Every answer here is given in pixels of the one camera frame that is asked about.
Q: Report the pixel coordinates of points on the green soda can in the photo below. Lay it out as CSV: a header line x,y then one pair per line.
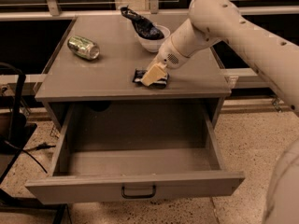
x,y
83,47

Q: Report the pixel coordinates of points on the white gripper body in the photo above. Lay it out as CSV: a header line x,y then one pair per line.
x,y
168,59

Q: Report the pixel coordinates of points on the black stand at left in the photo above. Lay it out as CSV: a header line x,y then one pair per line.
x,y
14,129

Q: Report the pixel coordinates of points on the white bowl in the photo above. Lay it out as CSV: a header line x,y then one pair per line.
x,y
154,45

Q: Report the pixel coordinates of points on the grey cabinet counter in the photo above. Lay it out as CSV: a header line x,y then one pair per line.
x,y
71,79

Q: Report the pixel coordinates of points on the dark blue chip bag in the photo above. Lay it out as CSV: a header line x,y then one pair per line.
x,y
143,26

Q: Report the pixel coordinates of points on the grey open top drawer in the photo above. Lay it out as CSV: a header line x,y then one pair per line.
x,y
168,144

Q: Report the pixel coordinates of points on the black drawer handle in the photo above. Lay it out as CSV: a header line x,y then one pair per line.
x,y
135,193

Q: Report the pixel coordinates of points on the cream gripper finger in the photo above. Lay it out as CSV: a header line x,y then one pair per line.
x,y
153,74

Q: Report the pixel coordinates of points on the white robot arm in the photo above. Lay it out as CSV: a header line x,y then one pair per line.
x,y
273,58

